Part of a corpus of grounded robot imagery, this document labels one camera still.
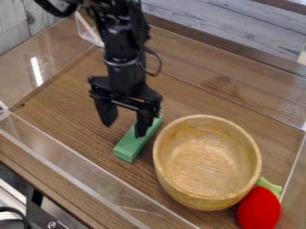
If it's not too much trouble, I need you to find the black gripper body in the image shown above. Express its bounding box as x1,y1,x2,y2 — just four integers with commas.
88,57,163,118

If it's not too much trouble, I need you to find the clear acrylic corner bracket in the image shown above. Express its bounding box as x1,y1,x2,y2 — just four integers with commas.
74,12,104,47

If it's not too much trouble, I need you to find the clear acrylic enclosure wall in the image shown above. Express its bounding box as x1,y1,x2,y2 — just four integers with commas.
0,102,199,229

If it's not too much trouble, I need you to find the black table clamp bracket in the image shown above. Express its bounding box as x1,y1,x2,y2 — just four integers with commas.
0,189,71,229

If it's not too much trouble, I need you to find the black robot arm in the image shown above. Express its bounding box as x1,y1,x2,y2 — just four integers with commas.
34,0,163,138

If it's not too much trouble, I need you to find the brown wooden bowl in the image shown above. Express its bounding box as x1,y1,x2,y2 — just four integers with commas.
152,114,263,211

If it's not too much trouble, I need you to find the green foam block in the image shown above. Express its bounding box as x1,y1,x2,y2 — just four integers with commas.
114,115,164,163

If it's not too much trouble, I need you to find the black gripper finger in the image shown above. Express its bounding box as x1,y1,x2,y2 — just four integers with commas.
135,110,154,138
95,98,119,127

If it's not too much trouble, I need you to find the red plush strawberry toy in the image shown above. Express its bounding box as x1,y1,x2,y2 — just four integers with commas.
237,177,282,229

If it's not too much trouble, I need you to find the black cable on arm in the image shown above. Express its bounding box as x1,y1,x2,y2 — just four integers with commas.
136,47,164,78

